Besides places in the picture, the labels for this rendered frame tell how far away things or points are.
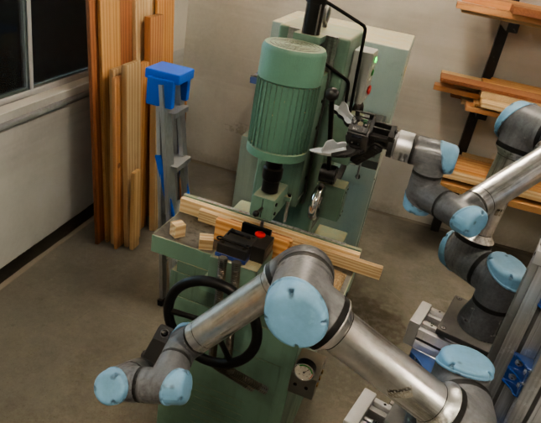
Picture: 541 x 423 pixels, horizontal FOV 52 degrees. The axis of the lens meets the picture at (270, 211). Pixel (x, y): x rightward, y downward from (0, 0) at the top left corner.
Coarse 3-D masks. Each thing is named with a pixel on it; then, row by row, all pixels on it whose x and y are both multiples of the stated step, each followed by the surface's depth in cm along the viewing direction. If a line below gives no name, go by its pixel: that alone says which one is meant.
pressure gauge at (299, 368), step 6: (300, 360) 161; (306, 360) 160; (294, 366) 160; (300, 366) 160; (306, 366) 159; (312, 366) 159; (294, 372) 161; (300, 372) 160; (306, 372) 160; (312, 372) 159; (300, 378) 161; (306, 378) 161; (312, 378) 159
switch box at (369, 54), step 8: (368, 48) 174; (368, 56) 168; (352, 64) 170; (368, 64) 168; (352, 72) 171; (360, 72) 170; (368, 72) 170; (352, 80) 172; (360, 80) 171; (368, 80) 173; (360, 88) 172; (344, 96) 175; (360, 96) 173
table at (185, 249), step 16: (192, 224) 176; (208, 224) 177; (160, 240) 167; (176, 240) 166; (192, 240) 167; (176, 256) 167; (192, 256) 165; (208, 256) 163; (352, 272) 166; (208, 288) 155
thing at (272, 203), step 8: (280, 184) 172; (256, 192) 164; (264, 192) 165; (280, 192) 167; (256, 200) 163; (264, 200) 162; (272, 200) 162; (280, 200) 168; (256, 208) 164; (264, 208) 163; (272, 208) 163; (280, 208) 172; (264, 216) 164; (272, 216) 164
